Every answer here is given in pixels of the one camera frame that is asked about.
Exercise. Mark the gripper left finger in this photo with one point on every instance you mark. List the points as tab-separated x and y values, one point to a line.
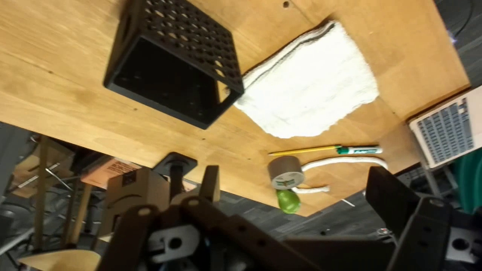
131	241

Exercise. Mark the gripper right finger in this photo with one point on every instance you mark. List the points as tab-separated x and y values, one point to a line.
421	233

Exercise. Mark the brown cardboard box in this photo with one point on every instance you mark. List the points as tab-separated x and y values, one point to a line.
131	192

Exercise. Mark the wooden chair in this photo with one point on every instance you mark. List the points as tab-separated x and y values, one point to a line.
60	260

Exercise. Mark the orange cardboard box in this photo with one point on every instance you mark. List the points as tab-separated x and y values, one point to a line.
109	170

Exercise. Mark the black clamp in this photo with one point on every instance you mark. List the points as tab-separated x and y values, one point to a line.
175	163

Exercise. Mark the white marker with green cap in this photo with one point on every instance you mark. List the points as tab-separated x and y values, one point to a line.
361	150

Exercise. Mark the silver laptop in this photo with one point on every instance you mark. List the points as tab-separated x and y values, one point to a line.
446	131

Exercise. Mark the green toy pear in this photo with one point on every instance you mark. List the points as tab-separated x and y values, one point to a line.
289	202

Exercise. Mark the yellow pencil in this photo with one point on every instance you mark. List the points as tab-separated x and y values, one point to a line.
301	150

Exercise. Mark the white folded towel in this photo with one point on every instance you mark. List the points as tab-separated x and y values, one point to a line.
312	86

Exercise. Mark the black perforated plastic crate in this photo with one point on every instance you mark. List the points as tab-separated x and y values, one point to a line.
177	49

